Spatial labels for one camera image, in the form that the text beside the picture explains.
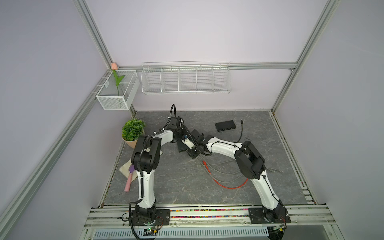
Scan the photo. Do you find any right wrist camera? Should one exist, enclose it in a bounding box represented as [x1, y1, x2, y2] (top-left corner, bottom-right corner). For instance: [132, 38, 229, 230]
[181, 135, 195, 149]

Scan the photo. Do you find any white mesh box basket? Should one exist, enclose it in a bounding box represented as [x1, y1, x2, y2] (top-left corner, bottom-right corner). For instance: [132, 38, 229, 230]
[96, 70, 140, 111]

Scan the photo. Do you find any pink purple brush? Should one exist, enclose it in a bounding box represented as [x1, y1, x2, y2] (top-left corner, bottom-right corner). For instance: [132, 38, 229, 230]
[124, 165, 135, 192]

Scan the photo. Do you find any small black network switch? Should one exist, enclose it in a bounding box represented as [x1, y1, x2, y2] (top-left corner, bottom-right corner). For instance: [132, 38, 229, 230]
[215, 120, 236, 132]

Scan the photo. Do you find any pink artificial tulip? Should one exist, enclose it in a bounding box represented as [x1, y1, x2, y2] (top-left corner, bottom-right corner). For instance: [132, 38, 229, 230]
[111, 63, 125, 96]

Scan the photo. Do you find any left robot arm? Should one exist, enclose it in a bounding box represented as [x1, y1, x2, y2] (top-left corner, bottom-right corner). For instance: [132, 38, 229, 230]
[131, 105, 182, 212]

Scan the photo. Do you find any black ethernet cable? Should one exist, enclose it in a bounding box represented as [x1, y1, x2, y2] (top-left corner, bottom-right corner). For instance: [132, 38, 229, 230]
[236, 119, 244, 144]

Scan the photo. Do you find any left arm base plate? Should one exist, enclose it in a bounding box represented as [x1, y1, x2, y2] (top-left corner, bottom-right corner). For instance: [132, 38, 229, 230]
[130, 208, 171, 226]

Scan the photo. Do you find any long white wire basket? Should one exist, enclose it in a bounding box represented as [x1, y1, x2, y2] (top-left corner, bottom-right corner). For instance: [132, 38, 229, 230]
[141, 61, 232, 95]

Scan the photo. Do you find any red ethernet cable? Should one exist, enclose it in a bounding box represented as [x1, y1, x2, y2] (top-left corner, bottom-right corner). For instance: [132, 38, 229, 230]
[202, 160, 250, 190]

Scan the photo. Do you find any green potted plant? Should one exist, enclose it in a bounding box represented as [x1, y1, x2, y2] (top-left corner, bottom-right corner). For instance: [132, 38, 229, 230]
[122, 119, 146, 149]

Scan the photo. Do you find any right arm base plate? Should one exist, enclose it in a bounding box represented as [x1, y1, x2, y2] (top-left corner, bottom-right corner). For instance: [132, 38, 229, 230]
[248, 207, 291, 224]

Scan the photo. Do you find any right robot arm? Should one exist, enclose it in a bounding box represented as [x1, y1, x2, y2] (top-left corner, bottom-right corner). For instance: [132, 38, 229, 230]
[181, 131, 291, 224]

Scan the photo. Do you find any large black network switch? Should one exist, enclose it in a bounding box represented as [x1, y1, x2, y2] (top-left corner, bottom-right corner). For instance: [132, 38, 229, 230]
[177, 140, 190, 152]

